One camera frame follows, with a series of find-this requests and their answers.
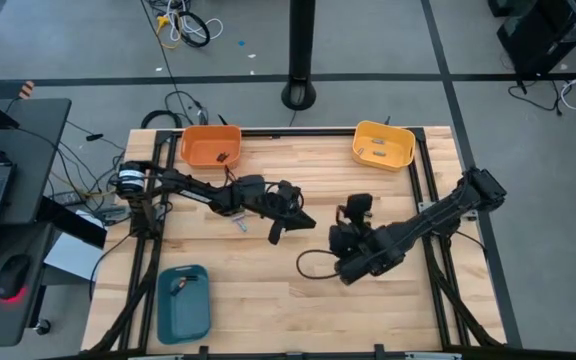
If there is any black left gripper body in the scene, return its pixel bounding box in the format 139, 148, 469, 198
260, 182, 303, 226

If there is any black cable coil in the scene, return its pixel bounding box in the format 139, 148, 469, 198
176, 10, 212, 49

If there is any black pole with round base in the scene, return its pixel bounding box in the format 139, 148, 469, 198
281, 0, 318, 112

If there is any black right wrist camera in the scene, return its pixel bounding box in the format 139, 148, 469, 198
345, 193, 374, 217

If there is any black side desk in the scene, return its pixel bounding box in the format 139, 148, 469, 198
0, 97, 109, 350

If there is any orange plastic bin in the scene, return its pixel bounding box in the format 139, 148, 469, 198
180, 124, 243, 170

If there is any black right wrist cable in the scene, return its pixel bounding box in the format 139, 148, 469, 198
295, 248, 343, 281

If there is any black computer mouse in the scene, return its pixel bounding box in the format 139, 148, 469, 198
0, 253, 33, 302

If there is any white box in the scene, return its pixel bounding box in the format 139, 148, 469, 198
42, 232, 105, 282

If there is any black cable with plugs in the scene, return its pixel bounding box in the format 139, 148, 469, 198
163, 89, 211, 126

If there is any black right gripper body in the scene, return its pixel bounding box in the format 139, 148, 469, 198
328, 222, 405, 286

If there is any grey power strip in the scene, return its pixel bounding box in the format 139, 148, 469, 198
50, 191, 89, 208

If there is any long black floor cable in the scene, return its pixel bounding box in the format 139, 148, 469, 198
139, 0, 192, 126

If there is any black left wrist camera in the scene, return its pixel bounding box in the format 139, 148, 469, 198
232, 174, 267, 201

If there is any teal plastic bin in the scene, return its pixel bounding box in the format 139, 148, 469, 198
156, 264, 213, 346

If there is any yellow plastic bin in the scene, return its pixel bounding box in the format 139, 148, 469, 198
351, 120, 417, 173

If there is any thick black cable loop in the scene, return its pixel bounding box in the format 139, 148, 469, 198
140, 108, 185, 130

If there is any black aluminium table frame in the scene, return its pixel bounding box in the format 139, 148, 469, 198
82, 127, 509, 360

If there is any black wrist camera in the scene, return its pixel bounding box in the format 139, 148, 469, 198
345, 193, 374, 217
232, 174, 267, 201

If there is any yellow cable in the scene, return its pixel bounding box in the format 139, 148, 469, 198
155, 14, 183, 51

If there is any black equipment case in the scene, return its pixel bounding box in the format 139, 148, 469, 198
487, 0, 576, 77

